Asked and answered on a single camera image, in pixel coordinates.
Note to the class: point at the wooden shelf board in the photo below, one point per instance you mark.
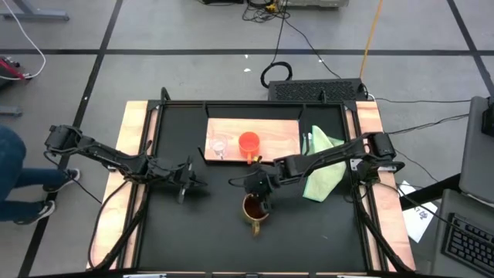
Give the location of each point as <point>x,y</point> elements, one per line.
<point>278,139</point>

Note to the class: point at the black metal shelf frame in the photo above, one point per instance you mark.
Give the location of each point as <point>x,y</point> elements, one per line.
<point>254,112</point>

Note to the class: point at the grey table foot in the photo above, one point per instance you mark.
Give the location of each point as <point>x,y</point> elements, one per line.
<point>34,16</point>

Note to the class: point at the red device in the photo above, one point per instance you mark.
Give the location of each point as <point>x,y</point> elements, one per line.
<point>9,69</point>

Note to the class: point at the black metal bar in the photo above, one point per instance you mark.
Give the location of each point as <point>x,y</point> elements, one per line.
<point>428,195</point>

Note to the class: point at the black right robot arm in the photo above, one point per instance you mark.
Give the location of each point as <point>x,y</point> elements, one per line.
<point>328,156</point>

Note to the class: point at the orange plastic mug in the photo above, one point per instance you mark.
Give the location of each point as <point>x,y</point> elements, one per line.
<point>249,143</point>

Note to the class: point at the white paper sheet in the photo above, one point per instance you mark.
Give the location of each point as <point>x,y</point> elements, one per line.
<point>418,218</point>

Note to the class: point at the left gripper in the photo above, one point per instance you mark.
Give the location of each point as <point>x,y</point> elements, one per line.
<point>173,173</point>

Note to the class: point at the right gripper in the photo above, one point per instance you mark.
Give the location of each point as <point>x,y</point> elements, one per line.
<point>262,183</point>

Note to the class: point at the black keyboard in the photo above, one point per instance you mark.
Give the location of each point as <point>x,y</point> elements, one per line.
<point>469,243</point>

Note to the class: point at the light green cloth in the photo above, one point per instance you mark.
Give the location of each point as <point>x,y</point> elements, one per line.
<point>324,185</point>

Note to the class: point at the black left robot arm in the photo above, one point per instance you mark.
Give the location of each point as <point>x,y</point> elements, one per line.
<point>104,152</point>

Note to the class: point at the person's shoe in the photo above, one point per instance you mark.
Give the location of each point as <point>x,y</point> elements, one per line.
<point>38,212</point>
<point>63,179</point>

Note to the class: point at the black aluminium table frame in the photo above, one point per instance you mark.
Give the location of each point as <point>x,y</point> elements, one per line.
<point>251,103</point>

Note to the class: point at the clear glass mug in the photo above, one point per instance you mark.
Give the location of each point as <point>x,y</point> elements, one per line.
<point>218,146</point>

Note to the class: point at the person's leg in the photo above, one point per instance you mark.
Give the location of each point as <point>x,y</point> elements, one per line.
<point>11,210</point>
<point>15,162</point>

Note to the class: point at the brown green ceramic mug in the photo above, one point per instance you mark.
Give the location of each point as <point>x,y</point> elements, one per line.
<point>252,218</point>

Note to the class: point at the grey desk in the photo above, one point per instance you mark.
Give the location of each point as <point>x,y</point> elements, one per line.
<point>447,204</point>

